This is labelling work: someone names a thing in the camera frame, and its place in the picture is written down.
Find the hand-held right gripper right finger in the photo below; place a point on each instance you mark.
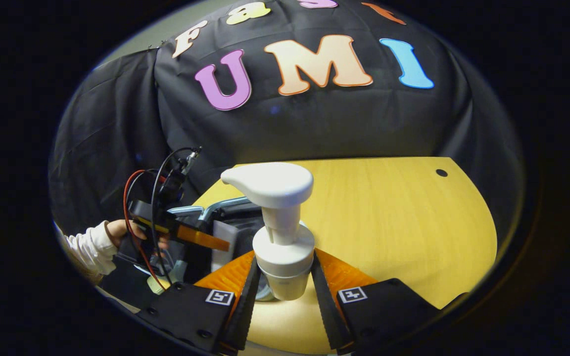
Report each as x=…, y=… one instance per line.
x=325, y=311

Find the light blue suitcase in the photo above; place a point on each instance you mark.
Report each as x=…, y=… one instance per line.
x=240, y=215

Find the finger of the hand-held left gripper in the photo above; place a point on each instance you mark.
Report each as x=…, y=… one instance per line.
x=203, y=239

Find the black backdrop cloth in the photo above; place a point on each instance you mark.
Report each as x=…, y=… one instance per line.
x=339, y=118

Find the white pump bottle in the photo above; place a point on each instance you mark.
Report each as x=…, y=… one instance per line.
x=280, y=247

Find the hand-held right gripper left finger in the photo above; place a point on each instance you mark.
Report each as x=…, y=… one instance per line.
x=245, y=316

